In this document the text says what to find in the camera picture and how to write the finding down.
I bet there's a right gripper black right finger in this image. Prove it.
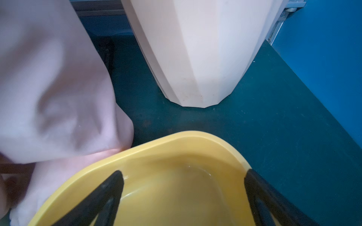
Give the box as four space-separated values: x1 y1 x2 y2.
244 169 318 226

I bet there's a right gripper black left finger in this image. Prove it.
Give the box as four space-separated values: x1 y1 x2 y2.
54 170 124 226

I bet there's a pink kids jacket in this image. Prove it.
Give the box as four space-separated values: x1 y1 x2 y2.
1 1 134 226

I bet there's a yellow plastic tray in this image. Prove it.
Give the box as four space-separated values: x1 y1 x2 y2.
30 131 254 226

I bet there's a beige faceted flower pot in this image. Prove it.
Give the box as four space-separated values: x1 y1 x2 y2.
122 0 287 108

